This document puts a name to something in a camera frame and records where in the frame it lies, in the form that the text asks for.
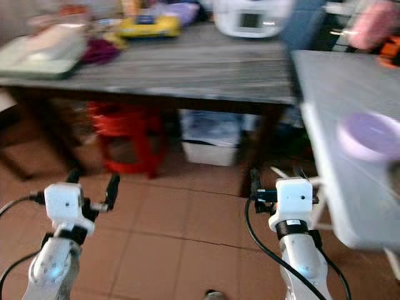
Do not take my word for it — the white oblong box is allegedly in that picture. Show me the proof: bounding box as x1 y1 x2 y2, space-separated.
30 25 89 61

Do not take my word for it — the white kitchen cooking machine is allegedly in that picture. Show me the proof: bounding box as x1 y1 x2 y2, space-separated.
212 0 298 39

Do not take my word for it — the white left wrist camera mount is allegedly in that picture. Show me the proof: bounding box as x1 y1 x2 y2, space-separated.
44 182 95 236

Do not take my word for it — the yellow kitchen towel pack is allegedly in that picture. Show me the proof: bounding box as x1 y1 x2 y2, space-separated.
117 13 183 39

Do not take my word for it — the dark wooden table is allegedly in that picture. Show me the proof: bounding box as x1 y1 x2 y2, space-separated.
0 25 299 199

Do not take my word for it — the white plastic storage box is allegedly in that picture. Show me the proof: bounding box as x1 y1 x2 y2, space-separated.
177 109 243 168

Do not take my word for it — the dark robot right foot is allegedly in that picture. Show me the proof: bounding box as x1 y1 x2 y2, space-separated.
204 289 226 300

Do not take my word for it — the orange object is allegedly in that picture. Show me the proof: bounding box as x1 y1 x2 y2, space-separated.
378 36 400 69

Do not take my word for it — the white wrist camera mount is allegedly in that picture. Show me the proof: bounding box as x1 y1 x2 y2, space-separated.
269 178 315 232
44 182 95 236

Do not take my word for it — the maroon cloth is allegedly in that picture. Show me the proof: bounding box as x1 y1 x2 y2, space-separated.
81 37 123 66

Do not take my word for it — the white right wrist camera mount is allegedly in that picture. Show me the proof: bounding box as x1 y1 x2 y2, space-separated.
269 178 315 232

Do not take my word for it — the red plastic stool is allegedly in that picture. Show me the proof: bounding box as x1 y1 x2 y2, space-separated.
90 101 167 179

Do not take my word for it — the pale green cutting board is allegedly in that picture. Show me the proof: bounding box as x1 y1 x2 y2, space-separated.
0 37 89 79

